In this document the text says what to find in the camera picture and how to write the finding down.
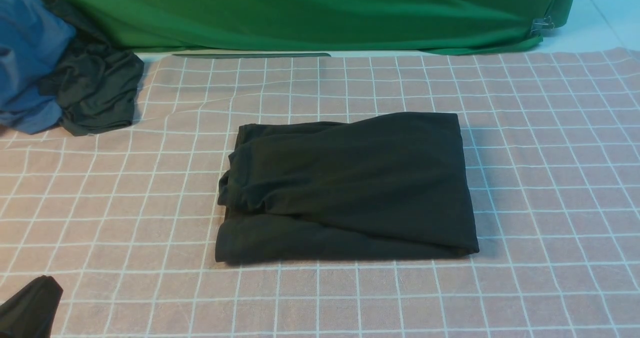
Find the pink grid-pattern table mat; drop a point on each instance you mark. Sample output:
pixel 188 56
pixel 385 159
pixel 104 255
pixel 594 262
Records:
pixel 126 221

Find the metal binder clip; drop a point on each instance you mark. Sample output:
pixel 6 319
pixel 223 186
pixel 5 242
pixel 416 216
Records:
pixel 541 25

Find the dark gray crumpled cloth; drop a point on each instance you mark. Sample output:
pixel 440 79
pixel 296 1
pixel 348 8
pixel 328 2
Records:
pixel 94 83

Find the green backdrop cloth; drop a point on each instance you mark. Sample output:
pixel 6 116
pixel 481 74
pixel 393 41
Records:
pixel 441 27

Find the blue cloth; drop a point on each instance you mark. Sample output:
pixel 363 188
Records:
pixel 32 40

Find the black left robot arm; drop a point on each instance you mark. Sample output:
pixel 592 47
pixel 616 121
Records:
pixel 31 311

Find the dark gray long-sleeve top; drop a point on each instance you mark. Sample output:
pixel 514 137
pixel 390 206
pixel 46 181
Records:
pixel 392 187

